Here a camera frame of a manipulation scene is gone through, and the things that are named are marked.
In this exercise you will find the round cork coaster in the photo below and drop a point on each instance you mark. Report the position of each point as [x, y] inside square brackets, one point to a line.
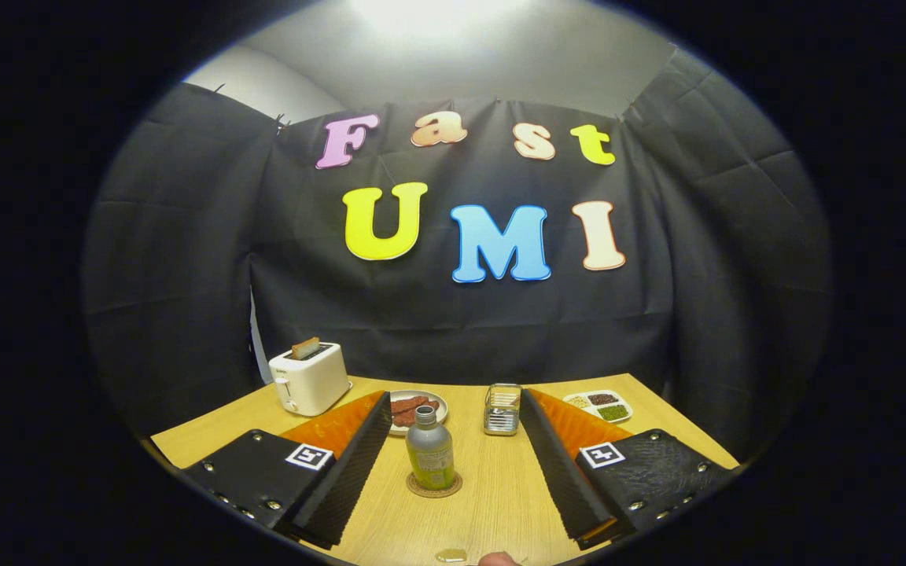
[415, 490]

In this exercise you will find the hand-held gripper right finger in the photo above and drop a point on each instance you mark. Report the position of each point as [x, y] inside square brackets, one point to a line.
[563, 479]

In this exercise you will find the white toaster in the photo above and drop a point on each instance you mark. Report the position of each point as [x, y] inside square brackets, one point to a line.
[311, 385]

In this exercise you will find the clear glass straw holder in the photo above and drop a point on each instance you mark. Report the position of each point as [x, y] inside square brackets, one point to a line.
[502, 413]

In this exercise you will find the white divided grain dish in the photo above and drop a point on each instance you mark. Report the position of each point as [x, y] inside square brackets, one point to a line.
[598, 406]

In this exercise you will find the white round plate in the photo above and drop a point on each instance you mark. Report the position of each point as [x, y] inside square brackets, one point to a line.
[441, 415]

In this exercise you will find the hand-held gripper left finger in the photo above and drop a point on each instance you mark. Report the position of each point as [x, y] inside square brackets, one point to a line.
[343, 487]

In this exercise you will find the silver bottle with green label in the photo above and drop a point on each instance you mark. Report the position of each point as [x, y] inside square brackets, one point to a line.
[430, 456]

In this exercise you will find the small yellowish glossy object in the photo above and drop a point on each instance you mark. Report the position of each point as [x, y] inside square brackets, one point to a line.
[451, 555]

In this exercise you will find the black backdrop cloth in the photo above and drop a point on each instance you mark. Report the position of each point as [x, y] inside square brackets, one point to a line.
[697, 275]

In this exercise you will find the brown meat slices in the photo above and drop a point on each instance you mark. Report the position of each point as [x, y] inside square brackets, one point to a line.
[407, 409]

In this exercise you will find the wooden table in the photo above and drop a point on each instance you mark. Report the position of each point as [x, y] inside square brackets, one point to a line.
[492, 495]

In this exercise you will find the toast slice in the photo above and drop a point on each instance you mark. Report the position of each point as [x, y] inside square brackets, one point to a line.
[305, 347]

